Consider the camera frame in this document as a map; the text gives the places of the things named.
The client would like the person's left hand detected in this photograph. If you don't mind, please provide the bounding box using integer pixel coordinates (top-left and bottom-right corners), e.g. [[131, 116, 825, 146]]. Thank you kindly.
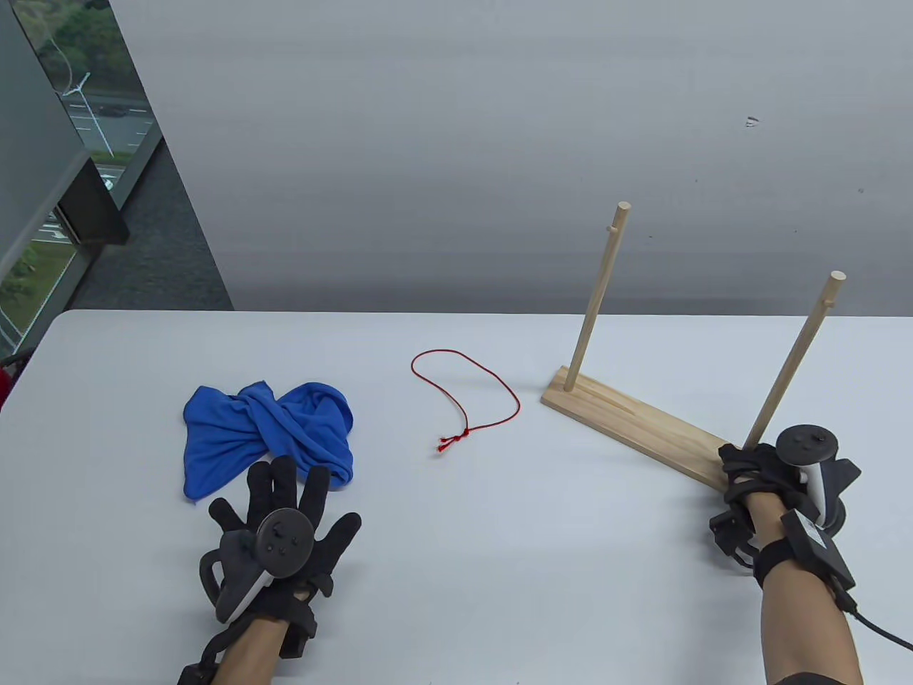
[[208, 455, 362, 629]]

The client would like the person's right hand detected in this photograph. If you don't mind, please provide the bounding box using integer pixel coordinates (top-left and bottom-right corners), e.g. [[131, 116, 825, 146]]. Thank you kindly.
[[717, 442, 821, 522]]

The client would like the blue towel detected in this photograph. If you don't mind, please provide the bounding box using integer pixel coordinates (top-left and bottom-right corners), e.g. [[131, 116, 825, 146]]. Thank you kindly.
[[183, 381, 355, 504]]

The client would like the wooden rack with two posts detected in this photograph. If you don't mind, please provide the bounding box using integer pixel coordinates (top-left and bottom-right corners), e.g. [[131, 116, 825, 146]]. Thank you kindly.
[[540, 202, 847, 493]]

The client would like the red elastic cord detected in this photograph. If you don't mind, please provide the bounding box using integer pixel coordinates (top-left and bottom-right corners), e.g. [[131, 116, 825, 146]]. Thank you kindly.
[[411, 349, 521, 453]]

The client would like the person's left forearm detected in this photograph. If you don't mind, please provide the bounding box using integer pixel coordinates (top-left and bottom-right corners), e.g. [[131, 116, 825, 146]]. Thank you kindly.
[[213, 617, 293, 685]]

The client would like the person's right forearm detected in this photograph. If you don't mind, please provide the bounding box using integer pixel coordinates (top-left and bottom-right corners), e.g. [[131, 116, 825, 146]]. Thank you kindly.
[[742, 492, 864, 685]]

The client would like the black white handheld controller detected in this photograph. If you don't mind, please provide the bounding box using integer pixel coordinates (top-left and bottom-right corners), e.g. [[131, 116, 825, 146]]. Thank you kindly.
[[198, 508, 316, 623], [775, 425, 862, 532]]

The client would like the black sensor box white label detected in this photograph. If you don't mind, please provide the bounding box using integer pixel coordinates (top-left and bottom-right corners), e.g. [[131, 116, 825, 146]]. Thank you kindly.
[[755, 510, 857, 607]]

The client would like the window with outdoor view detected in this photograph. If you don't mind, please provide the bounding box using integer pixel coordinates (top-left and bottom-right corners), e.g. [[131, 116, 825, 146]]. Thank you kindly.
[[0, 0, 166, 357]]

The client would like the grey partition panel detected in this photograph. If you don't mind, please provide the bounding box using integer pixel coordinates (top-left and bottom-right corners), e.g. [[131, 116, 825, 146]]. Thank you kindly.
[[0, 0, 90, 279]]

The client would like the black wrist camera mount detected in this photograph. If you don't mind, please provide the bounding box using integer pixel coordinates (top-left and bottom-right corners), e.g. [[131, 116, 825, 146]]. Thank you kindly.
[[278, 603, 318, 659], [709, 508, 758, 572]]

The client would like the black cable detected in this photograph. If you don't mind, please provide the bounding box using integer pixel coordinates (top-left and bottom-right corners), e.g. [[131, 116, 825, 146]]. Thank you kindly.
[[842, 592, 913, 651]]

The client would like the dark window frame block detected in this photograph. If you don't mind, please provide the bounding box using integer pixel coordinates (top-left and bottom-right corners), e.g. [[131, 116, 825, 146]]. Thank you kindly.
[[57, 158, 131, 247]]

